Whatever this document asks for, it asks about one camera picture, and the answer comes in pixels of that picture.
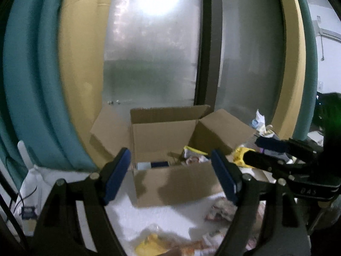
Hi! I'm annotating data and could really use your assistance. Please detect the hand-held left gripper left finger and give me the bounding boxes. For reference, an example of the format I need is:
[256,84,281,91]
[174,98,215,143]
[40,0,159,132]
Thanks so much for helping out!
[29,147,131,256]

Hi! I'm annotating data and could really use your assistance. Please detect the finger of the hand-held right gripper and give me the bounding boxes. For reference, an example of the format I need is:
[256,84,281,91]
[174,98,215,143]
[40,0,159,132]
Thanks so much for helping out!
[255,137,321,158]
[244,151,295,172]

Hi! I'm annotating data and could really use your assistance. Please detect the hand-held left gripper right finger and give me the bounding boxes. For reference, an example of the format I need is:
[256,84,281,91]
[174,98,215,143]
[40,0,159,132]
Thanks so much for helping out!
[210,149,312,256]

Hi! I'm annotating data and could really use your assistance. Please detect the yellow patterned snack packet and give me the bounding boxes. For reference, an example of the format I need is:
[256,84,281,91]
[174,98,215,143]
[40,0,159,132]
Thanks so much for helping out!
[231,145,252,169]

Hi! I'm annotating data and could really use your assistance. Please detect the brown cardboard box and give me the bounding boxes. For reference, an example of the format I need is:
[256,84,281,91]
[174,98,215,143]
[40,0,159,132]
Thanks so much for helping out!
[90,105,255,208]

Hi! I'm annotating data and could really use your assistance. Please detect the white blue crumpled bag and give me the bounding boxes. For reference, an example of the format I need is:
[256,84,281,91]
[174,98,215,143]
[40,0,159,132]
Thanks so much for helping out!
[251,109,275,137]

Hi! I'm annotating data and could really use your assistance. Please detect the yellow white snack packet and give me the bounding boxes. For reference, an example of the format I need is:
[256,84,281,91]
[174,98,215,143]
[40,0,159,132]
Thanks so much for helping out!
[182,146,210,166]

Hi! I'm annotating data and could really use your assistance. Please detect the blue white small box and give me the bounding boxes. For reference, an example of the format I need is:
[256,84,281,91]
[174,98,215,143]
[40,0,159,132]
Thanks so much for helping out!
[137,161,171,170]

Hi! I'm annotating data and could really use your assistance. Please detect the white embossed tablecloth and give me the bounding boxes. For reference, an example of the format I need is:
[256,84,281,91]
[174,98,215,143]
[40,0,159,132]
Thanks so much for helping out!
[75,163,267,256]

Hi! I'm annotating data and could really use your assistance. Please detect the yellow clear snack packet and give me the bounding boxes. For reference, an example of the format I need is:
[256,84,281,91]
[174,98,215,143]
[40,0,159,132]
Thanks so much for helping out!
[134,225,172,256]

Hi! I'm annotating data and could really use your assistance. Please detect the orange snack packet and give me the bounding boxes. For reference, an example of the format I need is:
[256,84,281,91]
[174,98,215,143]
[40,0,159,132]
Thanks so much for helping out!
[173,240,214,255]

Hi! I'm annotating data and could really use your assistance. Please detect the teal curtain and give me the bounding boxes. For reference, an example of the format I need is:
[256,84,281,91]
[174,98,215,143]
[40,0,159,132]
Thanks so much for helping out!
[289,0,319,141]
[0,0,98,190]

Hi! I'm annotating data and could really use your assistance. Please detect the yellow curtain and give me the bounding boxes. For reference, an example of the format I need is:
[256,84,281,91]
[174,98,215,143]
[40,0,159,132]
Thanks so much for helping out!
[270,0,305,140]
[57,0,120,158]

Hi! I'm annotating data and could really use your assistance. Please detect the white plastic rod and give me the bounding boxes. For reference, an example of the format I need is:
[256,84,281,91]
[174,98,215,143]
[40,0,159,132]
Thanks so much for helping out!
[17,140,32,170]

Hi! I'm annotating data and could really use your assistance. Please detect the white air conditioner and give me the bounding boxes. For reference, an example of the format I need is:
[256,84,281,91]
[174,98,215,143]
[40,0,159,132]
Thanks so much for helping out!
[313,19,341,43]

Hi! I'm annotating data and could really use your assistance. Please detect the dark window post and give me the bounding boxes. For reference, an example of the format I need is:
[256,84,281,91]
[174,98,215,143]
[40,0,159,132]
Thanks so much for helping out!
[194,0,223,107]

